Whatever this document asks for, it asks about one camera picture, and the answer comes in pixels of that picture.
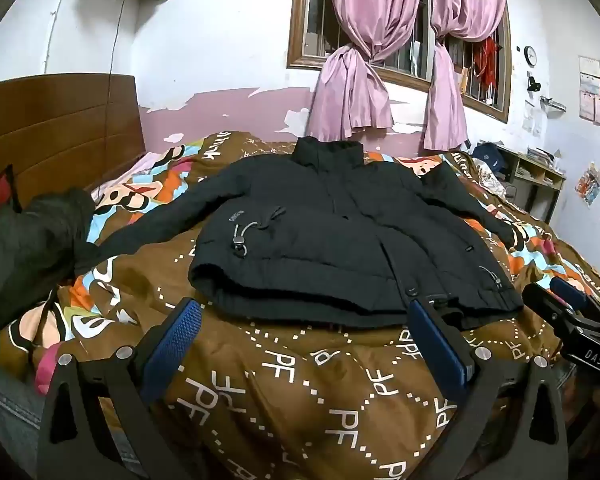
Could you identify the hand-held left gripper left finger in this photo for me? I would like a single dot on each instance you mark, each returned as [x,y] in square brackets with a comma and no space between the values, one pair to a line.
[174,337]

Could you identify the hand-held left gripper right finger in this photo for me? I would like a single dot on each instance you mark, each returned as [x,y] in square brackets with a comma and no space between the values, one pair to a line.
[437,345]

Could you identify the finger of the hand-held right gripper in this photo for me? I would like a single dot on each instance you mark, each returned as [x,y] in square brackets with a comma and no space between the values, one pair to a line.
[542,302]
[570,292]

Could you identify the black padded jacket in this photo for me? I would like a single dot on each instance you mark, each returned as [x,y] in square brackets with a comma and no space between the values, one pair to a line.
[330,240]

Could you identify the red hanging clothes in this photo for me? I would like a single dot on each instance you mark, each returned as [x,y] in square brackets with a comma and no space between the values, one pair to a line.
[489,62]

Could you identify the wooden desk shelf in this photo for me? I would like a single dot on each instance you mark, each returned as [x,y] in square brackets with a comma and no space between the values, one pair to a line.
[540,187]

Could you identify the brown cartoon printed blanket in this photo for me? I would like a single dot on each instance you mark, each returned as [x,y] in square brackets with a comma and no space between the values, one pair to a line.
[280,385]

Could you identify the floral cloth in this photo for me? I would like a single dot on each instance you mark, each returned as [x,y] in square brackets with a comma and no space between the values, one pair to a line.
[490,180]

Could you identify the dark blue cap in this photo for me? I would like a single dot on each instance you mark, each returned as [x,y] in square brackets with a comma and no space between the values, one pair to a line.
[489,156]

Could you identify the dark green cloth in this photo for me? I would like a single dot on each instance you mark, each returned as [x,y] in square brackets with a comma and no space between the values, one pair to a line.
[25,250]

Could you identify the person's jeans leg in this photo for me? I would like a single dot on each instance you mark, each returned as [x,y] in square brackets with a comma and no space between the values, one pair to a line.
[15,410]

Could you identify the pink curtain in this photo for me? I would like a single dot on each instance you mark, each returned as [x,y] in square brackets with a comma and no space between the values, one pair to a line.
[447,100]
[360,60]

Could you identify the wooden headboard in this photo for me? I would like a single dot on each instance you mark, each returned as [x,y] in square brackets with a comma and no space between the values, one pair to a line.
[55,130]

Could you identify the wooden framed window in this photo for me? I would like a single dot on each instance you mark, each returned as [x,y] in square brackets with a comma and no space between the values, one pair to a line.
[300,35]

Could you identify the cartoon wall sticker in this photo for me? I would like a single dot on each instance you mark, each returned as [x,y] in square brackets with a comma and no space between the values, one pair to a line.
[590,183]

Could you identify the white wall notes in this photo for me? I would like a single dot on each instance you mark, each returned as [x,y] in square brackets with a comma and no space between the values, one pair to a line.
[532,117]

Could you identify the small wall shelf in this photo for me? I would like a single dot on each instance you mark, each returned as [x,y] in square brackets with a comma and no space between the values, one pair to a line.
[553,104]

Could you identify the black wall fixture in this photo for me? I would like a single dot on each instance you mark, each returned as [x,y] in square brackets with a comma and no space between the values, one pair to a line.
[533,83]

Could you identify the round wall clock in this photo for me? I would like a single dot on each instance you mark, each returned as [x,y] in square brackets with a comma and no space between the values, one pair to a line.
[530,55]

